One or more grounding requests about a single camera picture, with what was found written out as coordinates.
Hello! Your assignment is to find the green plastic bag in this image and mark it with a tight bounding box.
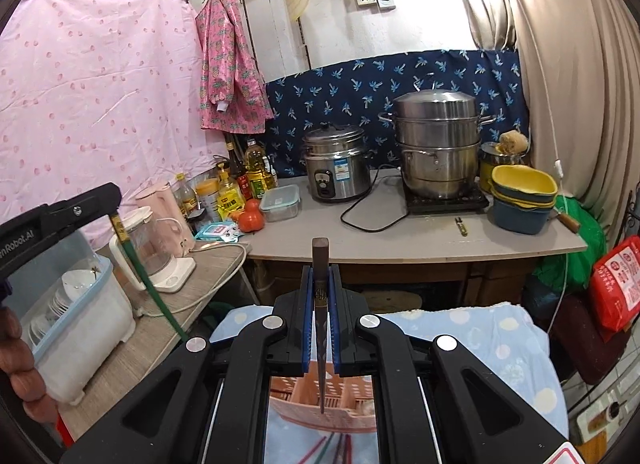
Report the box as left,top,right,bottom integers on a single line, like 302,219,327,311
531,194,607,293

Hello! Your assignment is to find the yellow and blue basin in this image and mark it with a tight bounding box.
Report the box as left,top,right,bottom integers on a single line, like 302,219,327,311
492,198,555,236
491,165,559,205

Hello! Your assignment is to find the blue dotted blanket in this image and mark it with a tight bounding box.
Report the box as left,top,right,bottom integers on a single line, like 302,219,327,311
210,301,571,464

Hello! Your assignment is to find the red tomato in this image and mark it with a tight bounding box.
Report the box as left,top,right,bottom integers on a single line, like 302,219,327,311
237,199,265,234

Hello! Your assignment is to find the stack of white plates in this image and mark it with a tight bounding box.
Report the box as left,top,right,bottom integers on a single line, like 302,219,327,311
27,269,104,346

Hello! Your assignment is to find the pink electric kettle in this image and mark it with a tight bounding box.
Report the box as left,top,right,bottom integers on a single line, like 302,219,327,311
135,182,196,251

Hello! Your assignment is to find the beige curtain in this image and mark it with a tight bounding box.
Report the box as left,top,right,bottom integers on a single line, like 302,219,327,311
450,0,640,241

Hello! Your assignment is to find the yellow lidded canister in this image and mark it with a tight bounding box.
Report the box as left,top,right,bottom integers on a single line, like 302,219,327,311
195,178,222,223

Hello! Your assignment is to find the white cord with switch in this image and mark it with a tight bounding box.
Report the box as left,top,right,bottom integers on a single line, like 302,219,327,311
520,19,572,336

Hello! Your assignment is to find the pink pineapple print smock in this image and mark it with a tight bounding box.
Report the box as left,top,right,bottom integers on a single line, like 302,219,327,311
195,0,275,135

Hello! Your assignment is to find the white dish storage box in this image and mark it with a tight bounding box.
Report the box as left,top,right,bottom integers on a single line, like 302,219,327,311
0,229,137,406

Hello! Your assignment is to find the dark maroon stool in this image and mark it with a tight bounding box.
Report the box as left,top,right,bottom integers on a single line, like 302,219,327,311
549,291,632,386

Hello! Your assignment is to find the red printed bag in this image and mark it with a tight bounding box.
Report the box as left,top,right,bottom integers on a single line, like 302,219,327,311
587,236,640,343

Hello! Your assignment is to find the black power cord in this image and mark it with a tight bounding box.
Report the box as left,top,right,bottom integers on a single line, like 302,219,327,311
341,164,409,234

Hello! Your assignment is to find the navy leaf print cloth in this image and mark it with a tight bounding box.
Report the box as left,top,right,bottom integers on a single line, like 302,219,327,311
265,49,530,180

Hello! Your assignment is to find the small steel pot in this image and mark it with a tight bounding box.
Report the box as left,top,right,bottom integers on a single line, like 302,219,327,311
478,141,526,195

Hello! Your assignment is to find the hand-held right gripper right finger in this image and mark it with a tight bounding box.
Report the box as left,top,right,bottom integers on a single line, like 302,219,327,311
328,266,586,464

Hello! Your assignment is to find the white power cord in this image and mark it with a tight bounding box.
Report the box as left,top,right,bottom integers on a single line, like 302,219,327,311
134,241,250,318

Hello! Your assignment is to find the pink plastic utensil holder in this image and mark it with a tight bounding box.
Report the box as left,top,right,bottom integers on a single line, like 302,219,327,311
269,376,379,435

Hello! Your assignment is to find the black induction cooktop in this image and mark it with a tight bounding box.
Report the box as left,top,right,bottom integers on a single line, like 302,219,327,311
402,186,490,216

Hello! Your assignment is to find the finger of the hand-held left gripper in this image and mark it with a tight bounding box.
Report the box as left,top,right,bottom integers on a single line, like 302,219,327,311
45,183,122,238

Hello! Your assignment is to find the cooking oil bottle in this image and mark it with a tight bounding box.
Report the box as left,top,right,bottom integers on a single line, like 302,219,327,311
245,139,271,200

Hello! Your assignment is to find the steel rice cooker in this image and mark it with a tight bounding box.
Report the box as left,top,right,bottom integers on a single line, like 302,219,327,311
301,124,374,204

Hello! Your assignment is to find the loofah sponge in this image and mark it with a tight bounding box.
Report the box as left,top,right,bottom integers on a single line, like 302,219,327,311
497,131,530,156

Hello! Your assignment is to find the person's left hand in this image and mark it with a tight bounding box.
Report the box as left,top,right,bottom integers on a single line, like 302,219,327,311
0,306,57,413

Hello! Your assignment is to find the wooden handled knife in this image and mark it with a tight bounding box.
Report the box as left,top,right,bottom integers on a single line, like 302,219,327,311
552,209,582,234

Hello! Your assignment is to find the steel steamer pot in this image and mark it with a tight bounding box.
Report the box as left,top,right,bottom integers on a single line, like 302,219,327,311
378,73,497,200

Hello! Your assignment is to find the dark sauce bottle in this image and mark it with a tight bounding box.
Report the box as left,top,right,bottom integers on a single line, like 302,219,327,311
227,141,254,201

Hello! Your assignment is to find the pink dotted curtain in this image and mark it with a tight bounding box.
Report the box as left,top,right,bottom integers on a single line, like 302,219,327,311
0,0,237,265

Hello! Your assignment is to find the white glass kettle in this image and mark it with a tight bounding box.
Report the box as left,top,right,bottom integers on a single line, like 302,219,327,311
109,207,197,294

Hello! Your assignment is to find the yellow dish soap bottle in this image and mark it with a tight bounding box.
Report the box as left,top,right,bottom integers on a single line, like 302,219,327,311
216,164,246,220

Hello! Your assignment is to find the brown liquid bottle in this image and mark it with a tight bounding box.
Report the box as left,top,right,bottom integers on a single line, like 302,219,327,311
174,173,199,218

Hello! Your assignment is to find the wet wipes pack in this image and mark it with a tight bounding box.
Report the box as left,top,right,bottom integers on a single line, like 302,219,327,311
193,221,240,244

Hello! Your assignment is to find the brown wooden chopstick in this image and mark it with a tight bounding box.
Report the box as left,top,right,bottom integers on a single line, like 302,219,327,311
311,237,331,415

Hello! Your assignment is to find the clear food container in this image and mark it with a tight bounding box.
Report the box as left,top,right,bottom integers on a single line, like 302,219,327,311
259,185,301,224

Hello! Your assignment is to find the round wooden stool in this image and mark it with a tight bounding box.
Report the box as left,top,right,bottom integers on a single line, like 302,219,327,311
366,290,424,313

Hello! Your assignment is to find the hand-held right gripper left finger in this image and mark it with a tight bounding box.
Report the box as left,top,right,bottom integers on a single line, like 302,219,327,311
60,266,317,464

